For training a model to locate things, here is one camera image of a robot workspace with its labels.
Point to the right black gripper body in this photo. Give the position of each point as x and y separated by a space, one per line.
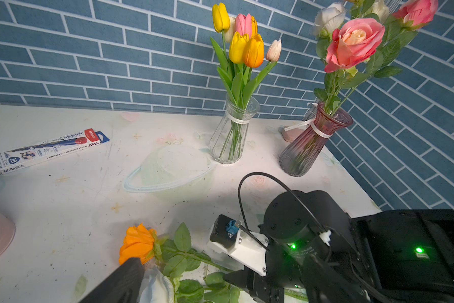
283 278

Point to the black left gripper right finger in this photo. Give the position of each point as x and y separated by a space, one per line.
323 284

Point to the clear glass vase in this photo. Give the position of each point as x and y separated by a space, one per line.
227 143

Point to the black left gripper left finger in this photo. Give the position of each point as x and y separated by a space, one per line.
123 285

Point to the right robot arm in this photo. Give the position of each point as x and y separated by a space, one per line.
313 245

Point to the pale pink tulip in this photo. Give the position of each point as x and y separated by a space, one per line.
272 56

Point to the small pink rose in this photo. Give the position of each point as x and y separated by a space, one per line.
401 28

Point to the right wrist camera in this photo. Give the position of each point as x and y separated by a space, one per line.
248 248

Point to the cream rose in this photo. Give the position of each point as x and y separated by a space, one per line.
380 9

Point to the white rose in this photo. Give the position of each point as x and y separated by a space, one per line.
329 19

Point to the yellow tulip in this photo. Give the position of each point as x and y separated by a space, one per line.
237 47
225 25

